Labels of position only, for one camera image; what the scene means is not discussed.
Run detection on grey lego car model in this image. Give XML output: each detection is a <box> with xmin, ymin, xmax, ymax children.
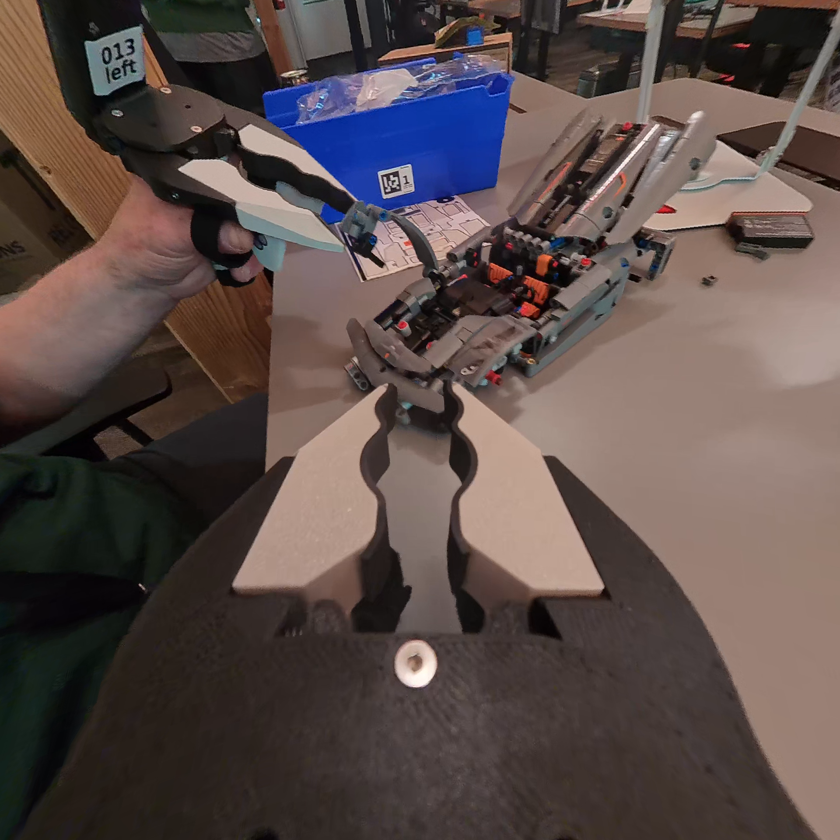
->
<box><xmin>344</xmin><ymin>108</ymin><xmax>719</xmax><ymax>431</ymax></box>

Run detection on wooden post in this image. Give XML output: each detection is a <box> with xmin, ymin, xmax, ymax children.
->
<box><xmin>0</xmin><ymin>0</ymin><xmax>274</xmax><ymax>403</ymax></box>

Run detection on person's green shirt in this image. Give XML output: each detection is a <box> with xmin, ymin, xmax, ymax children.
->
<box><xmin>0</xmin><ymin>451</ymin><xmax>204</xmax><ymax>840</ymax></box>

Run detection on black battery pack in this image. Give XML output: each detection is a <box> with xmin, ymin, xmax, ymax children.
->
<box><xmin>724</xmin><ymin>211</ymin><xmax>815</xmax><ymax>251</ymax></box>

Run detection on person's dark trousers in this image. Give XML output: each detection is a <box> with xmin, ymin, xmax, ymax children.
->
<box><xmin>128</xmin><ymin>392</ymin><xmax>271</xmax><ymax>526</ymax></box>

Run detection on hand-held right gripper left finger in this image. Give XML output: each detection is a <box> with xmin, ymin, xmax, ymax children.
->
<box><xmin>231</xmin><ymin>384</ymin><xmax>403</xmax><ymax>634</ymax></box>

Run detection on clear plastic bag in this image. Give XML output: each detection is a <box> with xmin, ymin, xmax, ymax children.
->
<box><xmin>295</xmin><ymin>56</ymin><xmax>501</xmax><ymax>126</ymax></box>

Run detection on white instruction sheet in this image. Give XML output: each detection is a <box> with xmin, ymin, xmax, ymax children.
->
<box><xmin>335</xmin><ymin>197</ymin><xmax>493</xmax><ymax>283</ymax></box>

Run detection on grey curved lego arch subassembly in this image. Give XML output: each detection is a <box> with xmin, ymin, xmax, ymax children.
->
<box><xmin>340</xmin><ymin>201</ymin><xmax>442</xmax><ymax>278</ymax></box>

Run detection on brown cardboard box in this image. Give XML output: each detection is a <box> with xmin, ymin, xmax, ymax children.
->
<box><xmin>0</xmin><ymin>130</ymin><xmax>94</xmax><ymax>298</ymax></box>
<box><xmin>377</xmin><ymin>29</ymin><xmax>514</xmax><ymax>74</ymax></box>

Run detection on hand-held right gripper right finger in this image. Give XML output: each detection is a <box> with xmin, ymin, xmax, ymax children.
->
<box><xmin>443</xmin><ymin>382</ymin><xmax>605</xmax><ymax>634</ymax></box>

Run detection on blue plastic bin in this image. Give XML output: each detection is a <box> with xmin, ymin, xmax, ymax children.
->
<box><xmin>262</xmin><ymin>58</ymin><xmax>516</xmax><ymax>202</ymax></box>

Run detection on person's left forearm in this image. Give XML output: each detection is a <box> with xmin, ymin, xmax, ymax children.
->
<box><xmin>0</xmin><ymin>233</ymin><xmax>175</xmax><ymax>450</ymax></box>

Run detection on white lamp base stand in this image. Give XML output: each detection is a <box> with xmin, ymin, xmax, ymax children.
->
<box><xmin>640</xmin><ymin>0</ymin><xmax>840</xmax><ymax>232</ymax></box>

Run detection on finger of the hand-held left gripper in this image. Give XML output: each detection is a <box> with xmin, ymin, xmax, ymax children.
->
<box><xmin>236</xmin><ymin>123</ymin><xmax>360</xmax><ymax>215</ymax></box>
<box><xmin>176</xmin><ymin>159</ymin><xmax>347</xmax><ymax>255</ymax></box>

